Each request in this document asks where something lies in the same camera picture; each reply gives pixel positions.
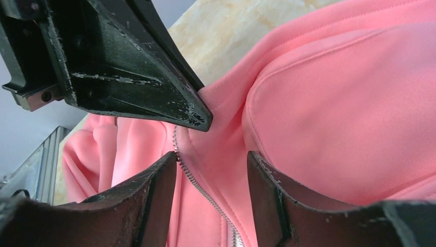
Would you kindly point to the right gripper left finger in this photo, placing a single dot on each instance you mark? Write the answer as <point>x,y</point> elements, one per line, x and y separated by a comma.
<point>135,212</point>

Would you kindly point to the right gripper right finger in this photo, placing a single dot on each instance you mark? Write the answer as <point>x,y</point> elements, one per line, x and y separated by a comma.
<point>286,213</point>

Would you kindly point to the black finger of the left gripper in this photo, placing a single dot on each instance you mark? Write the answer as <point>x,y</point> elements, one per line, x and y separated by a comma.
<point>113,58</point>

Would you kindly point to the pink zip-up jacket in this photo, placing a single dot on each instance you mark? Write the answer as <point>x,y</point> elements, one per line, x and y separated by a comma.
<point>342,100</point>

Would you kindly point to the aluminium front rail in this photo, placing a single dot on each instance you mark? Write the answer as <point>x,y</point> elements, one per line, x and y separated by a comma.
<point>35,178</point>

